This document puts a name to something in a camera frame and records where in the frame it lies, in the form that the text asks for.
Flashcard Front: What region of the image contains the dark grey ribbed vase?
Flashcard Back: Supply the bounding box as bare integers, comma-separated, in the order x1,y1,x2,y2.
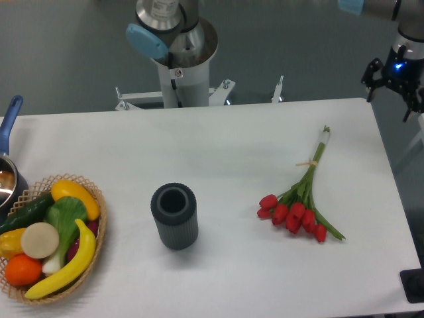
150,183,199,250

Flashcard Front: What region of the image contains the yellow squash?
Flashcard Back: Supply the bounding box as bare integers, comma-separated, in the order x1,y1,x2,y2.
50,180,100,221

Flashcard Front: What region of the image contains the dark red vegetable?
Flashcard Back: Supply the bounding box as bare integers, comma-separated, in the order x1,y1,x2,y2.
66,221,99,263

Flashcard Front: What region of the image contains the green cucumber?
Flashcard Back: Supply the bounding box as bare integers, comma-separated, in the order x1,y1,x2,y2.
1,192,54,234

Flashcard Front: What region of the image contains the red tulip bouquet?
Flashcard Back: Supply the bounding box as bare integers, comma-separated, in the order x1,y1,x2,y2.
257,126,345,243

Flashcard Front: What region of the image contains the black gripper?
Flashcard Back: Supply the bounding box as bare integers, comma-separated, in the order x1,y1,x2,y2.
361,42,423,123

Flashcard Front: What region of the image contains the green bok choy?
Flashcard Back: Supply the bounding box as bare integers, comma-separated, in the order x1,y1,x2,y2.
42,196,87,276

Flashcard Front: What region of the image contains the yellow banana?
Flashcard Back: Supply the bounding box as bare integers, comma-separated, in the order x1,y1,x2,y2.
25,219,96,300

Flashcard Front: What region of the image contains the orange fruit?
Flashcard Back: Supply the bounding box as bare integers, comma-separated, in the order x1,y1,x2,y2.
5,254,42,286

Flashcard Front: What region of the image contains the black device at edge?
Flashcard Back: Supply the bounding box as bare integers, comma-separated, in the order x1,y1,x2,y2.
399,268,423,303

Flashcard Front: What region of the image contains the woven wicker basket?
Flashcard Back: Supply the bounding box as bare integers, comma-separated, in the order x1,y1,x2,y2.
1,174,107,305

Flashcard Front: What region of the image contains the blue handled saucepan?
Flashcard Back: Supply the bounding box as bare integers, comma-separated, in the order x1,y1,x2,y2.
1,95,28,224

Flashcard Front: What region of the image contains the beige round disc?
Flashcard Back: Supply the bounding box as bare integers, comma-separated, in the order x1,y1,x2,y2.
21,222,59,259

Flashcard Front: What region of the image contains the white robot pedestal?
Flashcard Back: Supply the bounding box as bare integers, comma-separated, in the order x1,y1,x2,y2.
115,13,284,111

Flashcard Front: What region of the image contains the yellow bell pepper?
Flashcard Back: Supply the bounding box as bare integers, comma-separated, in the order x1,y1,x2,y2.
1,228,26,259

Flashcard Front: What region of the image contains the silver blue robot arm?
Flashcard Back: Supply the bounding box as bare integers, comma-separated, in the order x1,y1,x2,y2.
126,1,423,117

